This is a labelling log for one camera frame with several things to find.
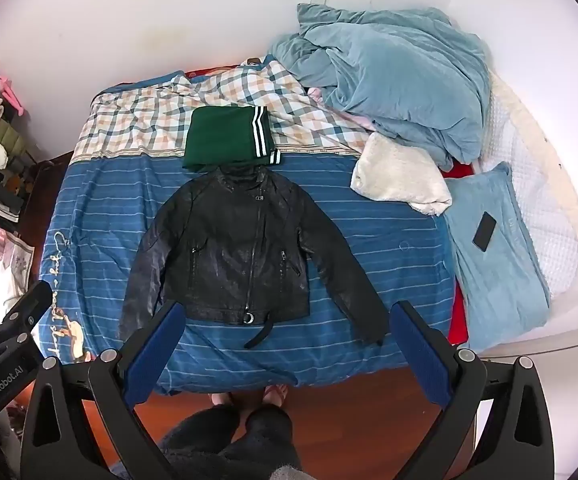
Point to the light blue duvet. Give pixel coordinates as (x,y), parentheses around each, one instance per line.
(394,70)

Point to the red sheet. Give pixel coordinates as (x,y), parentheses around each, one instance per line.
(461,320)

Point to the green garment with white stripes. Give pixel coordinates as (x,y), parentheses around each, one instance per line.
(219,135)

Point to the person's own legs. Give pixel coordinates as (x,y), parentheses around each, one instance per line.
(239,440)

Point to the black phone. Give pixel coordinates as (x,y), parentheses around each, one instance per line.
(484,231)

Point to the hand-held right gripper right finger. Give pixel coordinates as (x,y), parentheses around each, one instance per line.
(423,355)

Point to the black leather jacket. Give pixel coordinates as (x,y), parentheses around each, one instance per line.
(229,240)

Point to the white printed cloth bag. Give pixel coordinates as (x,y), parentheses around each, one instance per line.
(4,265)

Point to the pink toy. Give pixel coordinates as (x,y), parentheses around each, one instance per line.
(11,95)

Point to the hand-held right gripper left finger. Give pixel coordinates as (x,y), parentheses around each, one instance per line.
(155,347)

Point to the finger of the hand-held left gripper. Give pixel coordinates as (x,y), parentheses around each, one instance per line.
(31,310)

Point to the white fleece cloth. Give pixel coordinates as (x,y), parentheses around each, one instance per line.
(399,175)

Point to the white quilted mattress pad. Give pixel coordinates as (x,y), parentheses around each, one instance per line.
(539,200)

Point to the blue striped bed sheet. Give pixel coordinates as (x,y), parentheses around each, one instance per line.
(369,260)

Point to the light blue pillow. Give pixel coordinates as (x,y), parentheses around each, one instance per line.
(504,285)

